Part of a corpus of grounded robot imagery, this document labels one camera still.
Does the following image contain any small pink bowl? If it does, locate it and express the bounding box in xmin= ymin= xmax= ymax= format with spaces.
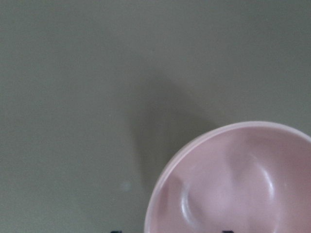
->
xmin=144 ymin=121 xmax=311 ymax=233

